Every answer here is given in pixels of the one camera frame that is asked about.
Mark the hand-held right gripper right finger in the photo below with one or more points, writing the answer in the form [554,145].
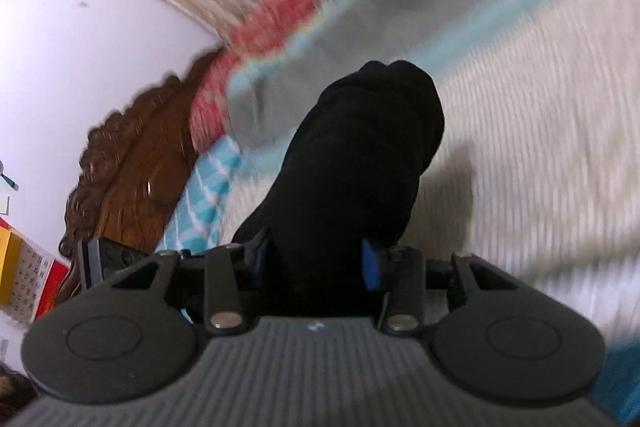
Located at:
[371,264]

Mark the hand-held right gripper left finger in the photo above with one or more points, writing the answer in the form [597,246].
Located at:
[224,287]

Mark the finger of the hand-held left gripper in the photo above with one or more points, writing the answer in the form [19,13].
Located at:
[115,258]

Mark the black pants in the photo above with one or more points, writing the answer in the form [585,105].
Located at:
[350,167]

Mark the carved wooden headboard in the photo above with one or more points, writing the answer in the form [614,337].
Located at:
[130,177]

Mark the teal lattice pillow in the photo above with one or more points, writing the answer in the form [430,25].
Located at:
[205,202]

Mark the patterned striped bedspread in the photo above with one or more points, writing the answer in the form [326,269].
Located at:
[525,107]

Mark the red patchwork pillow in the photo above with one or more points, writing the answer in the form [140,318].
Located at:
[270,32]

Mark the yellow and red wall calendar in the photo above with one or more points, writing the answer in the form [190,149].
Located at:
[25,274]

